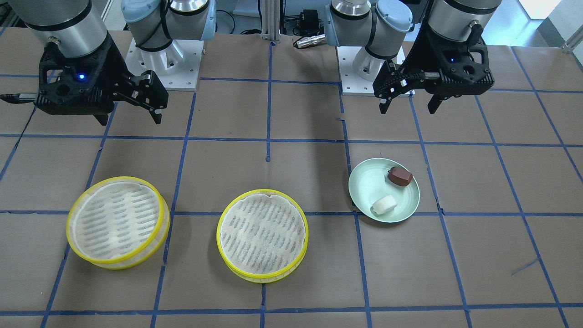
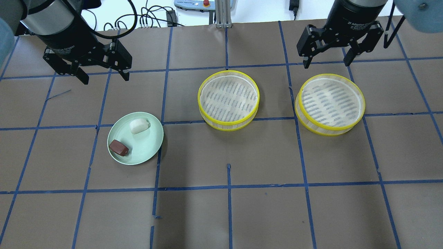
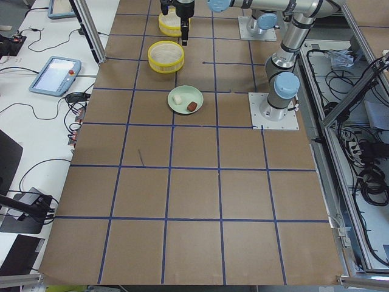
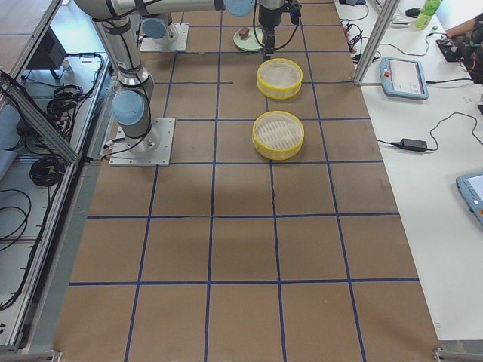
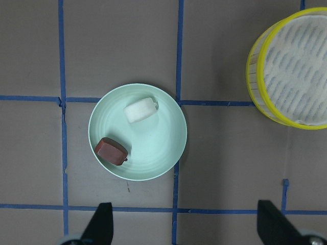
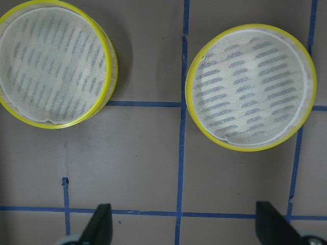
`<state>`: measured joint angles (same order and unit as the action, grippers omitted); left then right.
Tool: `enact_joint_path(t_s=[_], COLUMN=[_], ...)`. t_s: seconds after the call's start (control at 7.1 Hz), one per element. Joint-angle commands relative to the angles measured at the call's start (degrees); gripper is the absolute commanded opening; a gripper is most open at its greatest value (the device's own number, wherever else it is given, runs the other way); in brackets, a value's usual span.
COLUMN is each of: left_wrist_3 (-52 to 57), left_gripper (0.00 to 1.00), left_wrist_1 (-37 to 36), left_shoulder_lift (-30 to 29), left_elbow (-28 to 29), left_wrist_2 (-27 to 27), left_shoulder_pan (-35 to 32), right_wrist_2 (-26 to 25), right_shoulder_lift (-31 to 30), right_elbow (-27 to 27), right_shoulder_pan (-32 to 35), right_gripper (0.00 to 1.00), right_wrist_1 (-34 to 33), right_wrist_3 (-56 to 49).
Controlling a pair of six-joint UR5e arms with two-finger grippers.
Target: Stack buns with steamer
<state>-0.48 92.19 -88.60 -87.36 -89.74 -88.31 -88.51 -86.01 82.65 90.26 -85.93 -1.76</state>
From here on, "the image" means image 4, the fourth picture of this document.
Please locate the yellow steamer basket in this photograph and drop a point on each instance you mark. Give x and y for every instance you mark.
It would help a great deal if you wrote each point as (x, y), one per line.
(277, 135)
(279, 78)

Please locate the aluminium frame post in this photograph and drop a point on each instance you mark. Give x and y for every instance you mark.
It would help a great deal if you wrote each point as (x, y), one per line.
(377, 34)

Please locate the green bottle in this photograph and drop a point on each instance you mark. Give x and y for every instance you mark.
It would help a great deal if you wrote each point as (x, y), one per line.
(426, 13)

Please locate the black power adapter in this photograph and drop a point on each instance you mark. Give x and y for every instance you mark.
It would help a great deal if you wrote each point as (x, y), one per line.
(413, 145)

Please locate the brown bun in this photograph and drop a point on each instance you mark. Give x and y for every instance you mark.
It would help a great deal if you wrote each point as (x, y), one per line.
(243, 33)

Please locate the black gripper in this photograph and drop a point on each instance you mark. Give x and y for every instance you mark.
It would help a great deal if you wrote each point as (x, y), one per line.
(268, 17)

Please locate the teach pendant far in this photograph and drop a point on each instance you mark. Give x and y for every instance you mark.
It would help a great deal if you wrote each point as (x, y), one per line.
(403, 78)

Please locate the brown paper mat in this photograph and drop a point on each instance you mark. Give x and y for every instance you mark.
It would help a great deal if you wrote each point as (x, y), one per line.
(228, 256)

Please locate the light green plate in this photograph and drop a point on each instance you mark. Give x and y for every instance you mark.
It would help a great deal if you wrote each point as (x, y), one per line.
(252, 43)

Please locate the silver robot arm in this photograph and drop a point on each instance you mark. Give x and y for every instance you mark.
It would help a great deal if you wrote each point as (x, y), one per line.
(254, 7)
(131, 105)

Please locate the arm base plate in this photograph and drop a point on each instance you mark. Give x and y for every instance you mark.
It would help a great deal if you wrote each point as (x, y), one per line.
(155, 149)
(159, 37)

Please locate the teach pendant near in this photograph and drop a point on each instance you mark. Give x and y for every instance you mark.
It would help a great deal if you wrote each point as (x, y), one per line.
(470, 188)

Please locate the teach pendant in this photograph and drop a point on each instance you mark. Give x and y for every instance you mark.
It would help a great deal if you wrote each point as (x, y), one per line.
(403, 78)
(470, 188)

